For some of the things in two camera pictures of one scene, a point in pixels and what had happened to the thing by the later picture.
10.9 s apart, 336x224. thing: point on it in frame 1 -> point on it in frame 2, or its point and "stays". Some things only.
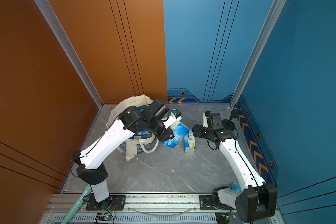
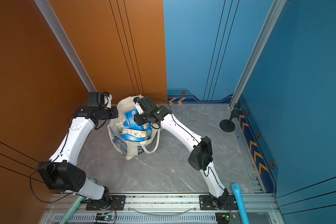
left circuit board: (101, 216) stays
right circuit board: (224, 217) stays
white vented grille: (141, 218) stays
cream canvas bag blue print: (147, 142) stays
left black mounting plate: (118, 202) stays
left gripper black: (166, 135) -> (114, 108)
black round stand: (229, 123) stays
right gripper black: (198, 128) -> (137, 119)
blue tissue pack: (179, 132) -> (131, 135)
